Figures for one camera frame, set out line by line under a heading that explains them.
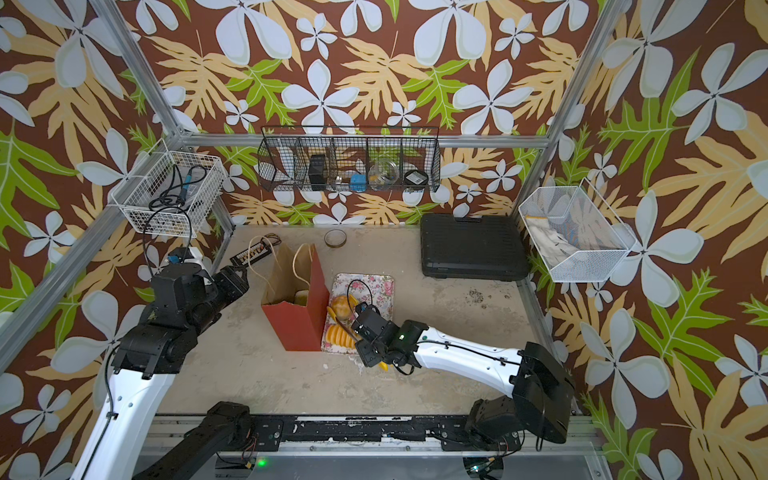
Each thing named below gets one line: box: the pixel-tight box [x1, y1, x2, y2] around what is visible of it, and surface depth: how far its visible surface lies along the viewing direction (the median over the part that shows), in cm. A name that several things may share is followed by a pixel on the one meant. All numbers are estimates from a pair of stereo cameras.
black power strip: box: [230, 241, 273, 267], surface depth 113 cm
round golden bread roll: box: [332, 295, 351, 320], surface depth 93 cm
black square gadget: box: [404, 169, 429, 185], surface depth 97 cm
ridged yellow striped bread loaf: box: [325, 324, 357, 349], surface depth 89 cm
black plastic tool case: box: [420, 214, 529, 282], surface depth 110 cm
